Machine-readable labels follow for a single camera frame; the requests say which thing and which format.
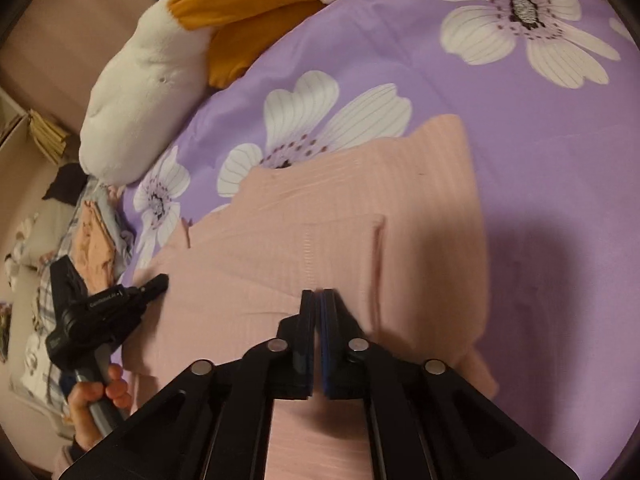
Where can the purple floral bed sheet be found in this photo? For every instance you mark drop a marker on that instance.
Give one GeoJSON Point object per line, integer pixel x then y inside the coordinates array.
{"type": "Point", "coordinates": [525, 185]}

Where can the pink striped shirt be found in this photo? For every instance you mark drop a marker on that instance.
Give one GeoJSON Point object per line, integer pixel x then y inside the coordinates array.
{"type": "Point", "coordinates": [300, 210]}

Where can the white plush blanket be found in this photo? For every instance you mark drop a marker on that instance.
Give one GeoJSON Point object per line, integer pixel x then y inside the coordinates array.
{"type": "Point", "coordinates": [140, 85]}

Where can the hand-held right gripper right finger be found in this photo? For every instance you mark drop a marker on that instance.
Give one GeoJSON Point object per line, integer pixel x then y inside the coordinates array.
{"type": "Point", "coordinates": [327, 355]}

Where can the orange printed garment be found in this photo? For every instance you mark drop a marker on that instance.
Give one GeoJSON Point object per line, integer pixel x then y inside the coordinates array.
{"type": "Point", "coordinates": [95, 245]}

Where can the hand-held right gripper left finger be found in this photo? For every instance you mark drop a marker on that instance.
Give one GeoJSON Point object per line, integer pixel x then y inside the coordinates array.
{"type": "Point", "coordinates": [306, 345]}

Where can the person's left hand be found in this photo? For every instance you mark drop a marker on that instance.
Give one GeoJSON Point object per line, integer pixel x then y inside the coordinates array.
{"type": "Point", "coordinates": [87, 400]}

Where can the plaid blanket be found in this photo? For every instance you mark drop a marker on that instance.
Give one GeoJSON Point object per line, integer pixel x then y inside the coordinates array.
{"type": "Point", "coordinates": [42, 305]}

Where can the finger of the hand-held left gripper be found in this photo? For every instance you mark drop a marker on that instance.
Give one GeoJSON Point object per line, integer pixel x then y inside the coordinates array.
{"type": "Point", "coordinates": [152, 287]}

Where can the black cloth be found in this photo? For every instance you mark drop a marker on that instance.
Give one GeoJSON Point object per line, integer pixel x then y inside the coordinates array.
{"type": "Point", "coordinates": [65, 182]}

